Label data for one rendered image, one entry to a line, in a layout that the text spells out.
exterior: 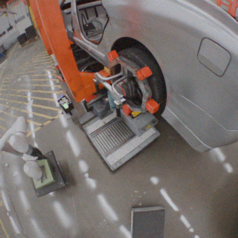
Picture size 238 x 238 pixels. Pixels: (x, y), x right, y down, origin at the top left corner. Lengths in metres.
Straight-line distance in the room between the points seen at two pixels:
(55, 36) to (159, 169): 1.88
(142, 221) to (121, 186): 0.58
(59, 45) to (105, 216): 1.95
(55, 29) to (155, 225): 2.02
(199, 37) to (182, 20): 0.12
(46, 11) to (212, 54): 1.11
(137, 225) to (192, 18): 1.65
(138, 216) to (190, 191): 0.85
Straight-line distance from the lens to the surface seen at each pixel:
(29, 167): 1.46
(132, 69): 0.96
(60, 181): 1.59
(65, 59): 1.24
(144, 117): 1.73
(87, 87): 1.53
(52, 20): 1.12
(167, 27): 0.75
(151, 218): 1.43
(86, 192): 1.77
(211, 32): 0.64
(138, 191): 1.70
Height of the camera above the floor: 1.69
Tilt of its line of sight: 59 degrees down
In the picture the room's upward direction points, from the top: 6 degrees counter-clockwise
